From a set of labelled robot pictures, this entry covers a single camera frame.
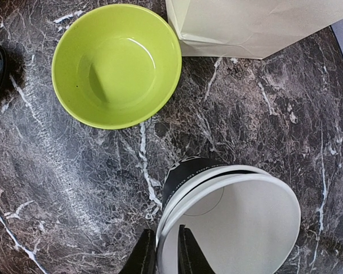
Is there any black paper cup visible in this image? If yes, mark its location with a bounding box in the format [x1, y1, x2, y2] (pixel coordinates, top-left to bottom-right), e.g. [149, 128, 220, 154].
[157, 174, 301, 273]

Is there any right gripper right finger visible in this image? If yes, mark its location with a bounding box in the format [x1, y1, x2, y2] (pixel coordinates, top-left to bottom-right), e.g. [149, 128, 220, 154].
[178, 225, 214, 274]

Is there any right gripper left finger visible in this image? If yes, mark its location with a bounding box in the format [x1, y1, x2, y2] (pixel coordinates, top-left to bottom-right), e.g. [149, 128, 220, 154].
[122, 229, 156, 274]

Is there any lower stacked black cup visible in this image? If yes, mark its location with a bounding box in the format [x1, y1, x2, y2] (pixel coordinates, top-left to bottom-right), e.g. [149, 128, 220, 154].
[162, 156, 269, 219]

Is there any green bowl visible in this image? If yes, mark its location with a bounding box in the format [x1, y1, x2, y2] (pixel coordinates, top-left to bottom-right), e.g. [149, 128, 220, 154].
[51, 3, 182, 130]

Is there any cream paper carry bag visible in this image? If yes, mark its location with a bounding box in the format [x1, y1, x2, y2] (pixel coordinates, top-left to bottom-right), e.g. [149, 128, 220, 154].
[166, 1, 343, 59]

